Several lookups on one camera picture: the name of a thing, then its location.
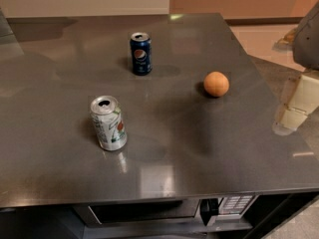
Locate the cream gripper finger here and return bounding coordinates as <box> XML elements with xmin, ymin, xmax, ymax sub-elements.
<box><xmin>272</xmin><ymin>70</ymin><xmax>319</xmax><ymax>135</ymax></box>

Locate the blue pepsi can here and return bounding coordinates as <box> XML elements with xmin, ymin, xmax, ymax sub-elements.
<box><xmin>130</xmin><ymin>32</ymin><xmax>152</xmax><ymax>76</ymax></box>

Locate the silver green 7up can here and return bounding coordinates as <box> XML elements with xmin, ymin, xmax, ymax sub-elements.
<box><xmin>90</xmin><ymin>96</ymin><xmax>128</xmax><ymax>151</ymax></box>

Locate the orange fruit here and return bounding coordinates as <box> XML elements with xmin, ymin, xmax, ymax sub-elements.
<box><xmin>203</xmin><ymin>72</ymin><xmax>229</xmax><ymax>98</ymax></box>

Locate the microwave oven under counter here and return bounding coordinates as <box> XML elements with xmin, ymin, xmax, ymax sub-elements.
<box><xmin>74</xmin><ymin>195</ymin><xmax>257</xmax><ymax>226</ymax></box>

